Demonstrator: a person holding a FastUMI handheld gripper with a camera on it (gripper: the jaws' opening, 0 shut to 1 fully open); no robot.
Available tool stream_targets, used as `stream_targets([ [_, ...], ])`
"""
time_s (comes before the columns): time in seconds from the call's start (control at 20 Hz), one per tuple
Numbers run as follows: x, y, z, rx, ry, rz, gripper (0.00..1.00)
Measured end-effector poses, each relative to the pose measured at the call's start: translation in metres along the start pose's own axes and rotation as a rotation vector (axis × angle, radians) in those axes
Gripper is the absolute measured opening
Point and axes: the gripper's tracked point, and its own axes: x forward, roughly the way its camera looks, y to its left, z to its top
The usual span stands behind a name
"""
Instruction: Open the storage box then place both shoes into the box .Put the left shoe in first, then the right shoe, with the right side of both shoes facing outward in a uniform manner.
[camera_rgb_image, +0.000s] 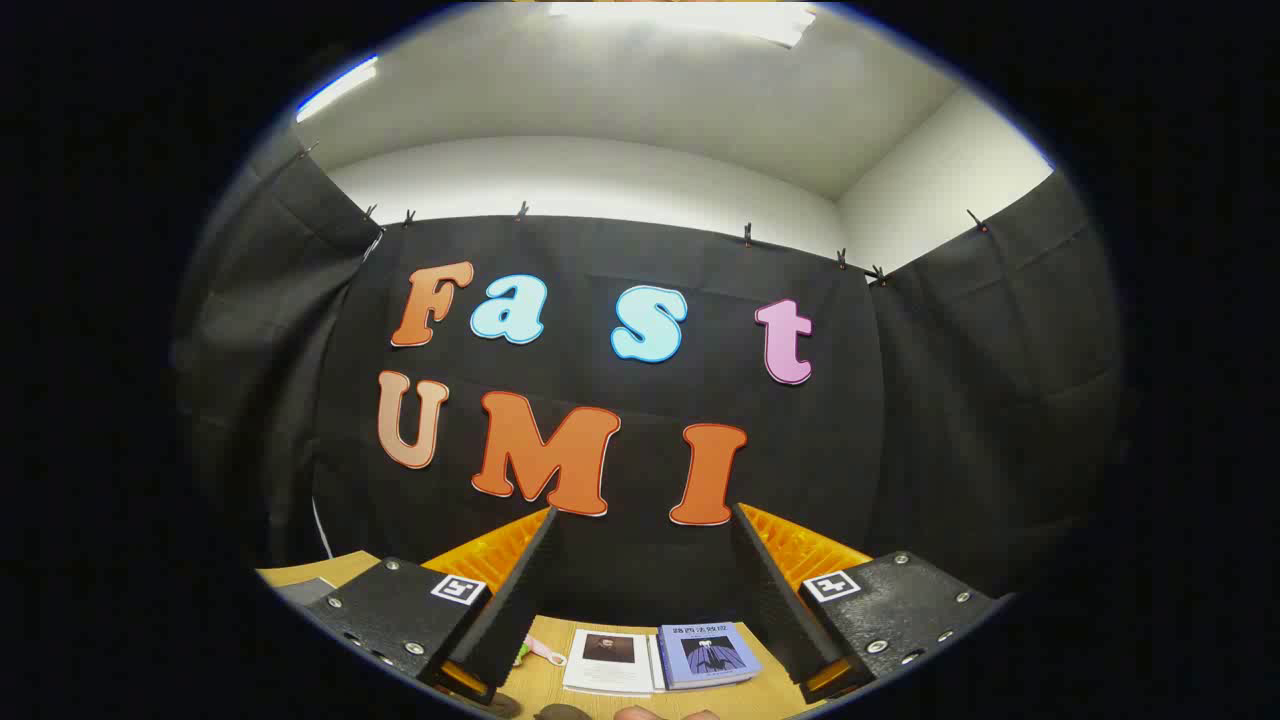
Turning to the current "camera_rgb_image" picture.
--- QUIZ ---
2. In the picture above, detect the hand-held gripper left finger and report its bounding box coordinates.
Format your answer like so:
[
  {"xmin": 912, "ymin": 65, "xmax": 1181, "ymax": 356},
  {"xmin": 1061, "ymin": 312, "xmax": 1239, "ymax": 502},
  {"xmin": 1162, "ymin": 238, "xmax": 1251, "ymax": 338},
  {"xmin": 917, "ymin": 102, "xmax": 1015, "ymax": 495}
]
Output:
[{"xmin": 300, "ymin": 505, "xmax": 563, "ymax": 706}]

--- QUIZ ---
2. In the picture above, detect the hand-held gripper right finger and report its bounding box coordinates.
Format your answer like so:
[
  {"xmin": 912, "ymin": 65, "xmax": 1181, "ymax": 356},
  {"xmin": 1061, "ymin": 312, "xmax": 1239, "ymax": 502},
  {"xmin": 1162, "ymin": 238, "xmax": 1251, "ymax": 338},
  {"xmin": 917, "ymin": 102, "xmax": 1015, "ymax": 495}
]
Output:
[{"xmin": 730, "ymin": 502, "xmax": 1001, "ymax": 706}]

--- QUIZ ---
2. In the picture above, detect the blue cover book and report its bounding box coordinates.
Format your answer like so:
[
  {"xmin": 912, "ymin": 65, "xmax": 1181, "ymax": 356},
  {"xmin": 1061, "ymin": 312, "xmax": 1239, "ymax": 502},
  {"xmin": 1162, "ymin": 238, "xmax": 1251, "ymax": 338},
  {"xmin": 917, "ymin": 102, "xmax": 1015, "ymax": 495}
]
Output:
[{"xmin": 657, "ymin": 621, "xmax": 763, "ymax": 691}]

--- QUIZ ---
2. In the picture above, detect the white portrait book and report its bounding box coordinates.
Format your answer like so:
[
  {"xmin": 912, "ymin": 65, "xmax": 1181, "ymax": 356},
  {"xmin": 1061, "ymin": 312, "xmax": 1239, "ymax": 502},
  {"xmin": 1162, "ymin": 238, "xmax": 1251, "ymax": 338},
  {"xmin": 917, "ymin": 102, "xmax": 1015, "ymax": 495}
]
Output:
[{"xmin": 562, "ymin": 630, "xmax": 661, "ymax": 696}]

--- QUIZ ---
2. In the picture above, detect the row of black cloth clips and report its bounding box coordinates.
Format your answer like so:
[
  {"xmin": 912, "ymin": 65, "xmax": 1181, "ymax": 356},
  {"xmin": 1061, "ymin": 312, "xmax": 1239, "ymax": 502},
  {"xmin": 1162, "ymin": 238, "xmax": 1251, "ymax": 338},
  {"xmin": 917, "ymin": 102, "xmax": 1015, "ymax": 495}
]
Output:
[{"xmin": 300, "ymin": 140, "xmax": 991, "ymax": 288}]

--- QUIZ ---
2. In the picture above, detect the ceiling light panel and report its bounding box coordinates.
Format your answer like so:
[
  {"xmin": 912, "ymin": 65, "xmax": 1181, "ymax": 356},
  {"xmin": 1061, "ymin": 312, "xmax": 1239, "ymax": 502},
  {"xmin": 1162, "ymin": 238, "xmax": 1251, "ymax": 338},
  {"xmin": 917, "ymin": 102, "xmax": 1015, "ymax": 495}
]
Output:
[
  {"xmin": 295, "ymin": 55, "xmax": 381, "ymax": 123},
  {"xmin": 545, "ymin": 0, "xmax": 821, "ymax": 49}
]

